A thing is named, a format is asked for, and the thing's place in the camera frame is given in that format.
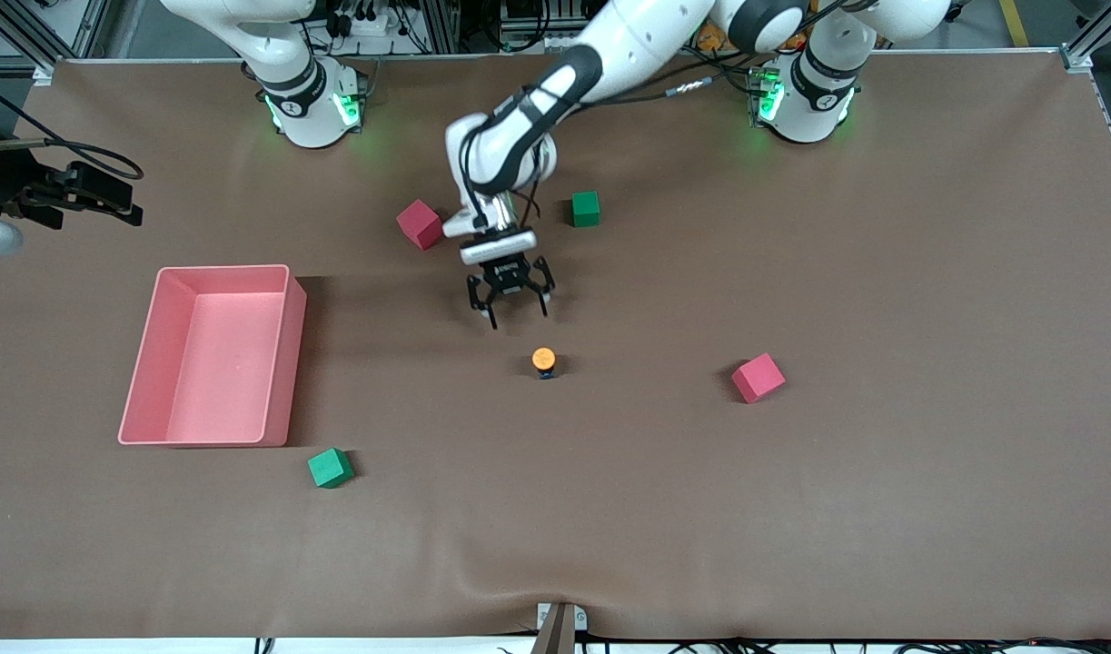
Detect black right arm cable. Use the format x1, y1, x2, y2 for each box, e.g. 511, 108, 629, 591
0, 77, 144, 180

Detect brown camera strut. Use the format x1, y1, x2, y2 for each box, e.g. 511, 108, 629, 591
530, 604, 577, 654

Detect pink foam cube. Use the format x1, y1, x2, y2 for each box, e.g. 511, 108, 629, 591
731, 352, 787, 404
396, 199, 446, 251

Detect grey metal bracket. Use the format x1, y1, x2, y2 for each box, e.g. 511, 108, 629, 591
536, 602, 589, 632

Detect white power strip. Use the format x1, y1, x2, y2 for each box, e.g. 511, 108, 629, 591
335, 9, 403, 39

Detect brown table mat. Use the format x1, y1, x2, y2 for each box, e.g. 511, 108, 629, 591
0, 50, 1111, 641

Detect aluminium frame post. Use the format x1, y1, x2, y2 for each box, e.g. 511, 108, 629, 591
0, 0, 113, 84
1059, 0, 1111, 75

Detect orange snack bags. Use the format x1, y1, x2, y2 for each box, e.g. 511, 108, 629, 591
696, 18, 810, 52

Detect pink plastic tray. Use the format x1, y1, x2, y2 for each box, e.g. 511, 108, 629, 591
117, 264, 307, 448

